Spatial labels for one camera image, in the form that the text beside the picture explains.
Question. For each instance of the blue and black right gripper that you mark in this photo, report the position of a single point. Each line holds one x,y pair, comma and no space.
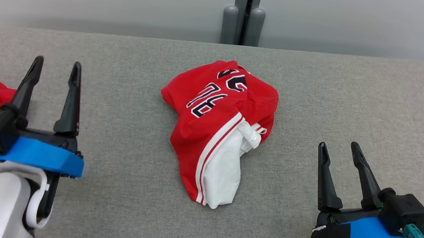
365,233

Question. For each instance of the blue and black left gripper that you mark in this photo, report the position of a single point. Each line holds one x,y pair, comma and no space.
42,155

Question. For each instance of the red Bulls basketball jersey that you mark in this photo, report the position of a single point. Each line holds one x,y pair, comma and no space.
210,127

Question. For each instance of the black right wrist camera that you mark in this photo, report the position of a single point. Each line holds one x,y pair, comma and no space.
407,212

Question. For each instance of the grey cylindrical post foot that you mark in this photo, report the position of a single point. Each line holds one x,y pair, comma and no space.
228,25
255,27

